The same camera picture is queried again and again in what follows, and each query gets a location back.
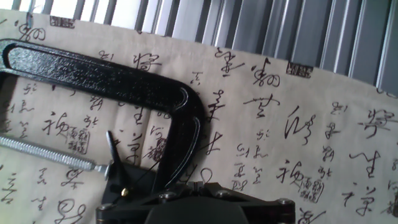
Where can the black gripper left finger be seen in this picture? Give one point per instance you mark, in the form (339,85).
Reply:
(124,211)

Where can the black square clock movement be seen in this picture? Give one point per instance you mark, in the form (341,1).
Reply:
(140,186)

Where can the beige calligraphy print cloth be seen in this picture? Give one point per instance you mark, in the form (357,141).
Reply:
(280,140)

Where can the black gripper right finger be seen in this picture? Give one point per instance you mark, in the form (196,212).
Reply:
(270,211)

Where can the short black hour hand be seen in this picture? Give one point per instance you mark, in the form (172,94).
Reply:
(113,152)

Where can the black C-clamp with silver screw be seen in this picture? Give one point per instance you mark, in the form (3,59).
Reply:
(93,73)

